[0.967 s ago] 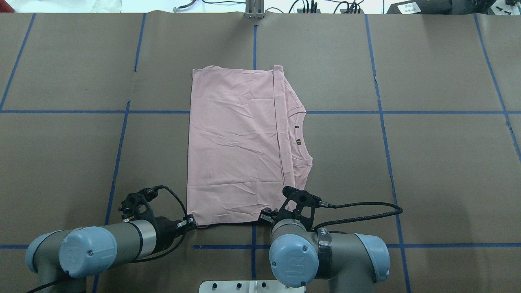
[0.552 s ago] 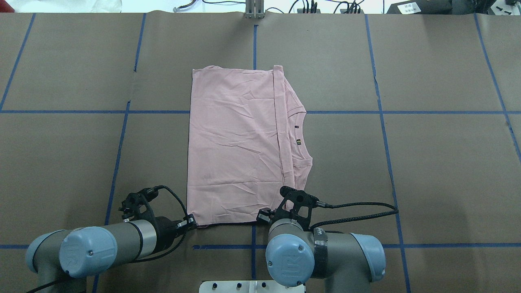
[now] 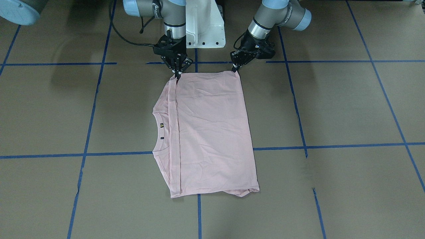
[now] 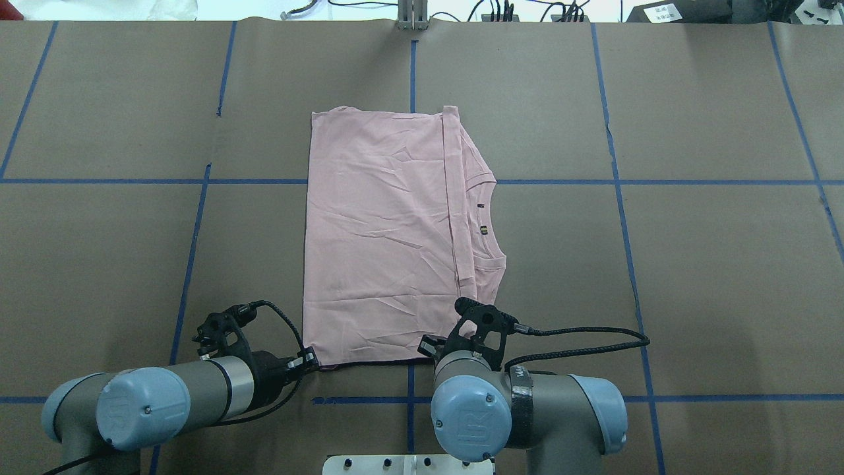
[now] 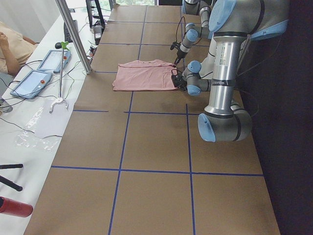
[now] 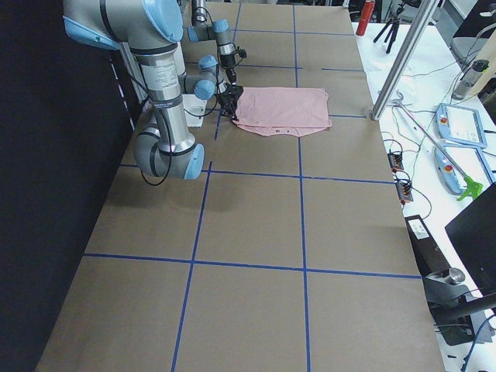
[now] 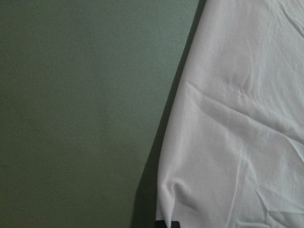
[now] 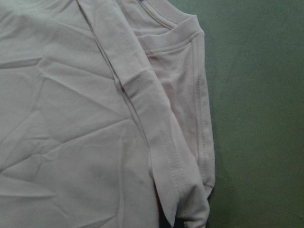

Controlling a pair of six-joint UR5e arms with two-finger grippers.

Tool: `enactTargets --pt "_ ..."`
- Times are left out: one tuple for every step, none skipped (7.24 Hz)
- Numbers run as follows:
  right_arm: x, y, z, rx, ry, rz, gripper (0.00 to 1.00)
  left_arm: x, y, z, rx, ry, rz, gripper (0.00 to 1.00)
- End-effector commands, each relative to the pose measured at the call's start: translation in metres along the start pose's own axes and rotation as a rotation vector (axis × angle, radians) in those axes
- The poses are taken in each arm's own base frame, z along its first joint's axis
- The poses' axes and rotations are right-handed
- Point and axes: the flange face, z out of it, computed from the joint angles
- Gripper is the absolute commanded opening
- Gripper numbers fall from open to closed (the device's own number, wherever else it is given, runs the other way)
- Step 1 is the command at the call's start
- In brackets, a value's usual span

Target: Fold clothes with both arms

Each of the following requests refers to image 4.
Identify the pink Snoopy t-shirt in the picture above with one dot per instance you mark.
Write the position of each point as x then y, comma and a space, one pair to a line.
398, 226

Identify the grey USB hub left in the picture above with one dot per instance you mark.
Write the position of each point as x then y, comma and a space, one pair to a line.
498, 12

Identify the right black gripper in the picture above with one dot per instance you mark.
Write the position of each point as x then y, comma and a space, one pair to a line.
430, 347

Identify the grey usb hub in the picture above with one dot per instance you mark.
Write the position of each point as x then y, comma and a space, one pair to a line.
498, 12
571, 12

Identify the grey USB hub right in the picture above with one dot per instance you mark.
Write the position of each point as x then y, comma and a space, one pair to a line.
571, 12

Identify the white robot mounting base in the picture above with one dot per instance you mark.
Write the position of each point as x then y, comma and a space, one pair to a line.
405, 464

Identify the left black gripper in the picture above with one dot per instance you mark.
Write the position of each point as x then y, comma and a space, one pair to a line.
266, 375

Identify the aluminium frame post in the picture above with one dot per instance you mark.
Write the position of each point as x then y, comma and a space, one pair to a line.
412, 15

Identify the black box with label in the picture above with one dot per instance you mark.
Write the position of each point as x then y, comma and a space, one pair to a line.
712, 12

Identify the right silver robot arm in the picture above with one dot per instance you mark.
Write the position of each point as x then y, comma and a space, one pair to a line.
482, 404

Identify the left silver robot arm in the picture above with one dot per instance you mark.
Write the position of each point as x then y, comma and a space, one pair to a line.
103, 421

